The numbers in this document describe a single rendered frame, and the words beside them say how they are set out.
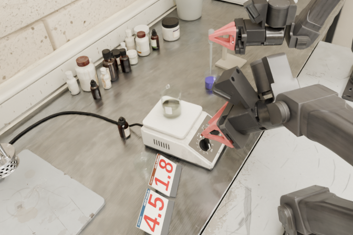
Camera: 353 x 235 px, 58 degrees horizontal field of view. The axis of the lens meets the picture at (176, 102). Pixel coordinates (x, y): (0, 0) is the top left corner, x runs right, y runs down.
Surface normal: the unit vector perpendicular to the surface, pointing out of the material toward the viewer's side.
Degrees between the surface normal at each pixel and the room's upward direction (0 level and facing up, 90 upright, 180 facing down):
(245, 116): 91
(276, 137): 0
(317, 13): 82
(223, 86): 91
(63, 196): 0
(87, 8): 90
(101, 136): 0
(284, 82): 42
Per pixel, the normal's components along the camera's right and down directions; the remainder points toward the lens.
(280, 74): 0.16, -0.13
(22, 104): 0.83, 0.33
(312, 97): -0.14, -0.89
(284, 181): -0.06, -0.74
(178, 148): -0.47, 0.61
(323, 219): -0.95, 0.18
